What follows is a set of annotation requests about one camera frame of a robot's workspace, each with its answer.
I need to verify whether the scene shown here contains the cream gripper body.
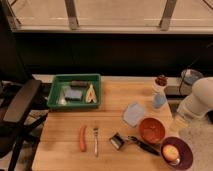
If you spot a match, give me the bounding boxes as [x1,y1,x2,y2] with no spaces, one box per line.
[169,114,188,132]

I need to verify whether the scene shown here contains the black eraser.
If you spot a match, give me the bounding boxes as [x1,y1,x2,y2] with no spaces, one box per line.
[70,80,88,87]

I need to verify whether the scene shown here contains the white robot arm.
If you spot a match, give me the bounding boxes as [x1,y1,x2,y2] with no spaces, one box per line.
[170,77,213,132]

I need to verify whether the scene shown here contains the red bowl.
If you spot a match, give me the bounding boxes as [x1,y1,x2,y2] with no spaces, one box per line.
[138,118,165,144]

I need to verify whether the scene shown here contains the purple bowl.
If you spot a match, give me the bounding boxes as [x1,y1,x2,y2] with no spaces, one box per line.
[160,137,193,171]

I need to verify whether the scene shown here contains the yellow apple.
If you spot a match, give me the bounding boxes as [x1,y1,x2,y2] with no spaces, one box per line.
[163,145,179,161]

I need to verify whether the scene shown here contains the light blue cloth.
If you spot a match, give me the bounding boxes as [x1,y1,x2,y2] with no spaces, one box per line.
[123,103,144,127]

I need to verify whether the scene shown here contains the grey round dish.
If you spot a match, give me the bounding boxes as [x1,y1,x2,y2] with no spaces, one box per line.
[181,69,203,86]

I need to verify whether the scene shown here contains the silver fork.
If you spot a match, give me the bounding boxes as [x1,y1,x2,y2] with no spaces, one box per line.
[93,127,98,157]

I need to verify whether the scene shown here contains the orange carrot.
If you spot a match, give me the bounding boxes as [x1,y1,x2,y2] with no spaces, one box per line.
[79,125,86,152]

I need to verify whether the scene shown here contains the blue sponge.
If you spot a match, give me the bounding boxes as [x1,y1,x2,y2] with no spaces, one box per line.
[65,89,83,101]

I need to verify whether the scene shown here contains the green plastic tray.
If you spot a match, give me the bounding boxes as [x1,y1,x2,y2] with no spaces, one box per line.
[47,74,101,110]

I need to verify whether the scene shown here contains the clear plastic bag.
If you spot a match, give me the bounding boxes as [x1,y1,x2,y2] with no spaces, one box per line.
[57,86,70,106]

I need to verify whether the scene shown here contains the black office chair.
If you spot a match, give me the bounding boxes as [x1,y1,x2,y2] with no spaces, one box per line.
[0,79,47,171]

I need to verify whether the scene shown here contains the black handled peeler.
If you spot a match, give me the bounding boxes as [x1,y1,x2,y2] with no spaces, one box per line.
[125,136,160,156]

